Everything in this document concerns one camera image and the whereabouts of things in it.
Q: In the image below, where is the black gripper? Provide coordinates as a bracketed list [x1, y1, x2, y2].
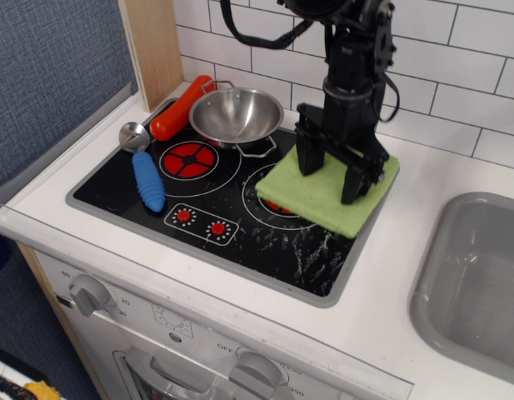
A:
[296, 89, 389, 204]

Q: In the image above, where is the green cloth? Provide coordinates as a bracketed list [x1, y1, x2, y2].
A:
[256, 148, 400, 239]

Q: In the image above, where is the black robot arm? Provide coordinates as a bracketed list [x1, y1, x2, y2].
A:
[284, 1, 396, 204]

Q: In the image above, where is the black toy stove top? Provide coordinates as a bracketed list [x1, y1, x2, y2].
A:
[66, 127, 374, 308]

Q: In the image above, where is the red toy sausage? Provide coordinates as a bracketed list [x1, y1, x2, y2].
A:
[149, 75, 215, 142]

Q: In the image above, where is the grey sink basin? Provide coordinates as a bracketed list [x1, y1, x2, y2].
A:
[410, 192, 514, 384]

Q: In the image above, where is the grey right oven knob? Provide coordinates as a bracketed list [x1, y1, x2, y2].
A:
[228, 352, 282, 399]

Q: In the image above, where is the grey oven knob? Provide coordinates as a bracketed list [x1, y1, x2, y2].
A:
[69, 274, 111, 318]
[228, 352, 282, 399]

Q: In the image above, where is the grey left oven knob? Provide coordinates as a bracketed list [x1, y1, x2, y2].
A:
[69, 274, 111, 318]

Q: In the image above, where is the yellow object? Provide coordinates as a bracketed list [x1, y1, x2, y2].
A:
[23, 381, 62, 400]

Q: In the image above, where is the steel bowl with handles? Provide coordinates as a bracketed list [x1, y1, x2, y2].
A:
[189, 79, 284, 158]

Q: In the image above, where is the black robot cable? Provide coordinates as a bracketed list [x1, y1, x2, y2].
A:
[219, 0, 402, 124]

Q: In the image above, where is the blue handled ice cream scoop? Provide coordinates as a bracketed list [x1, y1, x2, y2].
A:
[118, 122, 166, 213]

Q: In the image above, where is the wooden side post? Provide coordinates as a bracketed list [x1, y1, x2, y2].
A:
[117, 0, 184, 112]

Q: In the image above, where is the silver oven door handle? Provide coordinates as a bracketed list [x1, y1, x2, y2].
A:
[124, 347, 232, 399]

